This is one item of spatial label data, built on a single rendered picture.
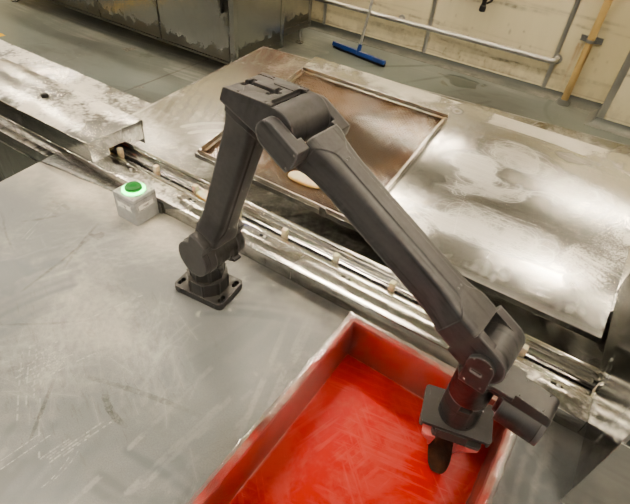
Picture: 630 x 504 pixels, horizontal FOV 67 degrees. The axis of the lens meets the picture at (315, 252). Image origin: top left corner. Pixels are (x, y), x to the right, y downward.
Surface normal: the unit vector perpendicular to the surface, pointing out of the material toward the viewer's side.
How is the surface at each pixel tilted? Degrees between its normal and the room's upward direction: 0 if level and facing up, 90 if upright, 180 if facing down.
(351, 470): 0
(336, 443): 0
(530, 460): 0
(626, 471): 90
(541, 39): 90
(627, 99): 90
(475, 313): 28
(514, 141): 10
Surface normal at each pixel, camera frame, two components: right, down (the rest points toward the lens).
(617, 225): -0.02, -0.64
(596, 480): -0.55, 0.53
